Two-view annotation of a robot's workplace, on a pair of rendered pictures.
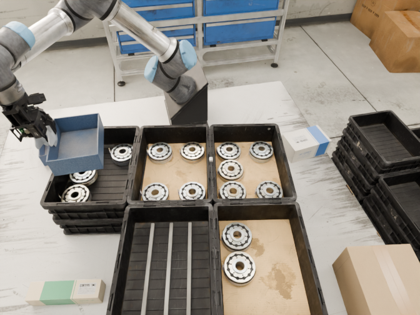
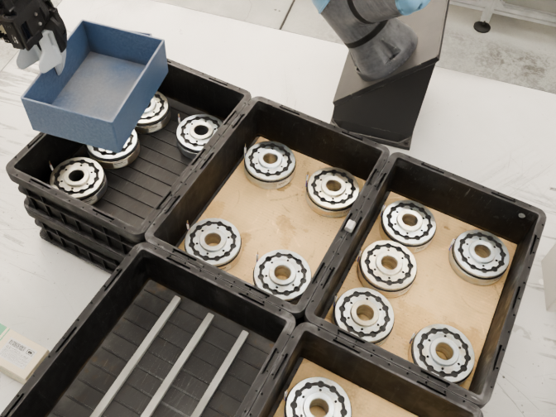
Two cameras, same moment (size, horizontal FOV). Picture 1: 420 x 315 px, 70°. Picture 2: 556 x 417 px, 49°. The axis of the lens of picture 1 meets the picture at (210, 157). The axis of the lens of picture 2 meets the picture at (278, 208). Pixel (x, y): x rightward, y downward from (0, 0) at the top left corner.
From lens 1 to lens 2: 0.23 m
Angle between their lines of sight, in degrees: 17
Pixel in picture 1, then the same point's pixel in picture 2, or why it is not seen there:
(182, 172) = (289, 223)
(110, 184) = (150, 184)
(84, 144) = (113, 91)
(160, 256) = (156, 367)
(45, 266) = not seen: outside the picture
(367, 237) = not seen: outside the picture
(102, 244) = (89, 285)
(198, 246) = (235, 387)
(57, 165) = (39, 113)
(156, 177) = (237, 209)
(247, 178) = (416, 299)
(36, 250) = not seen: outside the picture
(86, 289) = (15, 354)
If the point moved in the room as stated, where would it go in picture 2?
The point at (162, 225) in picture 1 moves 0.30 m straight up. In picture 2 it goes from (194, 309) to (178, 208)
